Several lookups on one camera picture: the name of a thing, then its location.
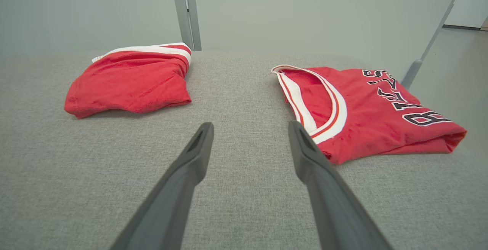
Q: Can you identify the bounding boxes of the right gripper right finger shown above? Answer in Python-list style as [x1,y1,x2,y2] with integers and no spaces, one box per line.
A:
[288,120,393,250]

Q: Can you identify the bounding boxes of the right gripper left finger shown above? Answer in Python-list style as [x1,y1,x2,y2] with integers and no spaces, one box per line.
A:
[110,122,215,250]

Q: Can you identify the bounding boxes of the red jersey with white trim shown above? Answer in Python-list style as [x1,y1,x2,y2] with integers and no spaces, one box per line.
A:
[271,65,467,165]

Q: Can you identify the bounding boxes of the red shorts with white stripe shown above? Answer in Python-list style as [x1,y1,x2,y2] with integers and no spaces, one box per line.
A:
[64,43,192,119]

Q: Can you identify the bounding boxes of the grey fabric sofa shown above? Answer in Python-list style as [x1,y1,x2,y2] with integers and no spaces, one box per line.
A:
[0,50,488,250]

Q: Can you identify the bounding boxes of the grey partition support leg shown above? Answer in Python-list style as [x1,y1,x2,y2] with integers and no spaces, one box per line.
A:
[400,0,472,90]

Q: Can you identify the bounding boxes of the white door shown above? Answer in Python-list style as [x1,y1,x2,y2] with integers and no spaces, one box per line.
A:
[444,0,488,29]

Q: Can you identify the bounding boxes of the grey partition post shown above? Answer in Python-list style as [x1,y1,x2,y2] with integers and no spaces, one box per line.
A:
[170,0,202,51]

